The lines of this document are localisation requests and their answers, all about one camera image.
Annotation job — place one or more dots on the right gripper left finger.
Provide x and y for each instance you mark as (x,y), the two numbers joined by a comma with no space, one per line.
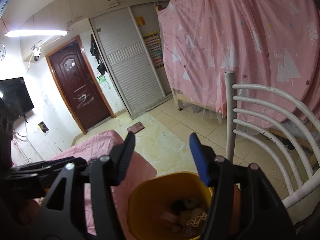
(87,199)

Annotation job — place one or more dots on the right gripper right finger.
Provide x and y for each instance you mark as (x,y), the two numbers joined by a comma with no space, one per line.
(244,204)

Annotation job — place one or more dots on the yellow trash bin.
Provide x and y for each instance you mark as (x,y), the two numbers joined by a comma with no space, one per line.
(173,206)

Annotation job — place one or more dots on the white metal chair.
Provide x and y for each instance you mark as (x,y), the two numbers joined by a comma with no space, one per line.
(304,188)

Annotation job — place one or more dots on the pink bed sheet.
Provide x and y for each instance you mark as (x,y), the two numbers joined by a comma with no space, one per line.
(112,174)

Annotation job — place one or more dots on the dark brown wooden door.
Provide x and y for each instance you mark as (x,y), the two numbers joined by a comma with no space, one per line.
(77,85)

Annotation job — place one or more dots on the black hanging bags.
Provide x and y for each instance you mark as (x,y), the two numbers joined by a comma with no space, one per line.
(95,52)

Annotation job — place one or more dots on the pink patterned curtain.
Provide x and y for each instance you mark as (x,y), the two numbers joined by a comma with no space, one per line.
(237,50)

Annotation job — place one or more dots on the white louvered wardrobe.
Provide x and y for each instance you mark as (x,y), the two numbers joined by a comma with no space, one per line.
(122,46)

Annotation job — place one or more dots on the wooden bunk bed frame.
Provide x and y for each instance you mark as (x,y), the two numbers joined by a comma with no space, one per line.
(225,117)

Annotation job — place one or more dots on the wall-mounted black television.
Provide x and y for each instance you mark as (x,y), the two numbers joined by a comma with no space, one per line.
(15,95)

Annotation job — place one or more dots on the white security camera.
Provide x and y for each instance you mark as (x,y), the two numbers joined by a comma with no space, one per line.
(36,53)

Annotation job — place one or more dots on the colourful wall chart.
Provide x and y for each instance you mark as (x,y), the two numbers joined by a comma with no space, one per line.
(153,44)

